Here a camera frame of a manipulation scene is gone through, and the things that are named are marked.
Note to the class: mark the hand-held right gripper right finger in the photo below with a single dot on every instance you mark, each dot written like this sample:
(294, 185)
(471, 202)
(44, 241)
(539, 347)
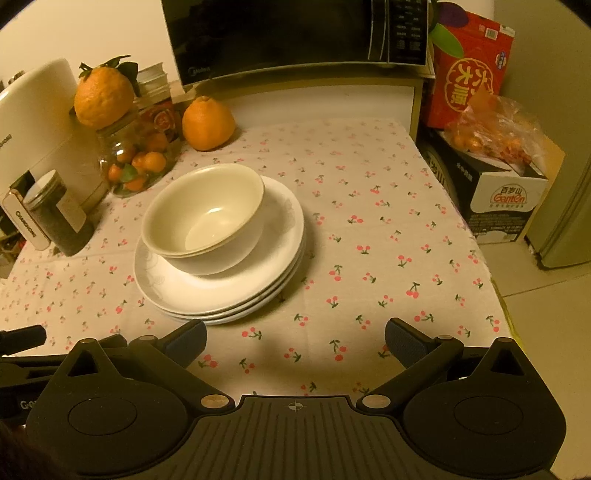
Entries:
(404, 339)

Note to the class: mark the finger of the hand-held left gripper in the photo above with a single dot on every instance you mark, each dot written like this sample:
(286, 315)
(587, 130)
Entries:
(23, 340)
(37, 367)

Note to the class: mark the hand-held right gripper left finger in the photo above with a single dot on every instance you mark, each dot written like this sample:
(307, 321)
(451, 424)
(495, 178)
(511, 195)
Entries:
(189, 339)

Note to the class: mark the white floral plate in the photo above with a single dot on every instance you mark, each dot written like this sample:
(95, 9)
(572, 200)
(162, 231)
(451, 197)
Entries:
(277, 240)

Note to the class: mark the large cream bowl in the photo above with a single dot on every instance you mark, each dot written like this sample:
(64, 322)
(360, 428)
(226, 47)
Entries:
(221, 198)

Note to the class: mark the cherry print tablecloth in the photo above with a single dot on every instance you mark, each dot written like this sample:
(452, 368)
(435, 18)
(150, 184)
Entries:
(369, 230)

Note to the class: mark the dark jar with metal lid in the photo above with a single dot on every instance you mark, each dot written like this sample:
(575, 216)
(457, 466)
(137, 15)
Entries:
(64, 221)

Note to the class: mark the black and white cardboard box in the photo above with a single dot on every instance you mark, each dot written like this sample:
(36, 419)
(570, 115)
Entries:
(503, 203)

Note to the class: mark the cluster of small mandarins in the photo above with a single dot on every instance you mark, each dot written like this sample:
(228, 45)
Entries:
(152, 164)

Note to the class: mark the white air fryer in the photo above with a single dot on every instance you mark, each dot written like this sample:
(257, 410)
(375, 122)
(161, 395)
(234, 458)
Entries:
(41, 138)

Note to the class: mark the glass jar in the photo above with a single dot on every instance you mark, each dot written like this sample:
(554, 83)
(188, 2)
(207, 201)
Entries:
(115, 147)

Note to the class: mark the red patterned tin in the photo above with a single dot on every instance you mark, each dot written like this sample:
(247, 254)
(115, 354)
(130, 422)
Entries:
(164, 120)

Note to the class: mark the plastic bag of oranges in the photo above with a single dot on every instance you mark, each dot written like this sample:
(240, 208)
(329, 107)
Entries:
(489, 134)

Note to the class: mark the large orange with leaves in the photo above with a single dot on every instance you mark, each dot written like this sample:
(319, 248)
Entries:
(104, 99)

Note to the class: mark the stack of white containers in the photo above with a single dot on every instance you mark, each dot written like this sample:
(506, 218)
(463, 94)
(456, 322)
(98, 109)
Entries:
(154, 78)

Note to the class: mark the red gift box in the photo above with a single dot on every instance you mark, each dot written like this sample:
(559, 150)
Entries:
(466, 83)

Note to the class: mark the black microwave oven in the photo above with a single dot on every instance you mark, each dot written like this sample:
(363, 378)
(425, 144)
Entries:
(277, 32)

